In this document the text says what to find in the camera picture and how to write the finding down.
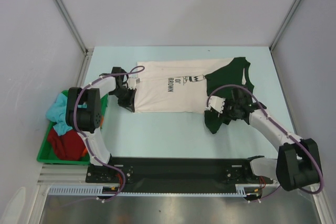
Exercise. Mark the green plastic bin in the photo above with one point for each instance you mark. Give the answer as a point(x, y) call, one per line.
point(47, 155)

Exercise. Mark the right aluminium corner post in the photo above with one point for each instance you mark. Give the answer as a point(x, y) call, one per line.
point(285, 23)

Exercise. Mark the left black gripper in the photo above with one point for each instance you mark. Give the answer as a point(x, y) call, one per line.
point(129, 103)

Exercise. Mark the left aluminium corner post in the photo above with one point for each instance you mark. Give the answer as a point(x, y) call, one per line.
point(71, 25)

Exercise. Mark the aluminium corner post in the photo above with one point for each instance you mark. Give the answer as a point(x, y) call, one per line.
point(285, 23)
point(71, 25)

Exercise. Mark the dark red t-shirt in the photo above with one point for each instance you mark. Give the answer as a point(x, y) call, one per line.
point(68, 147)

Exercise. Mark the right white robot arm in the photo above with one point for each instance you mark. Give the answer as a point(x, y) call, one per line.
point(297, 165)

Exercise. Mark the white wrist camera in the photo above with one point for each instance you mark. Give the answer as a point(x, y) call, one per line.
point(215, 103)
point(132, 83)

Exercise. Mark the orange t-shirt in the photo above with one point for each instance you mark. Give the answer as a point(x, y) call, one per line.
point(84, 153)

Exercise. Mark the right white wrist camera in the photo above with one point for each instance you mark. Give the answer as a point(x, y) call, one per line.
point(215, 103)

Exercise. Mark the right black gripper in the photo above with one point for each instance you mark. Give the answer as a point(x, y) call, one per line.
point(227, 109)

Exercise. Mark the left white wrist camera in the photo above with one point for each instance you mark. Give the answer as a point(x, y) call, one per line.
point(132, 83)

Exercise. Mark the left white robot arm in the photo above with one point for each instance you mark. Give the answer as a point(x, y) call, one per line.
point(84, 114)

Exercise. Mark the light blue t-shirt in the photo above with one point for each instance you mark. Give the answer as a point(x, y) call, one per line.
point(57, 114)

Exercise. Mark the white and green t-shirt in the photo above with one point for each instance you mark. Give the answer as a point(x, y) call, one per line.
point(185, 86)

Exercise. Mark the grey slotted cable duct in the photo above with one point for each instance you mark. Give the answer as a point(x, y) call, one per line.
point(101, 191)

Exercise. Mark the aluminium frame rail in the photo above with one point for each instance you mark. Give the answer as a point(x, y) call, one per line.
point(74, 174)

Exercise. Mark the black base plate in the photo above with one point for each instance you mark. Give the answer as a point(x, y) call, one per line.
point(183, 186)

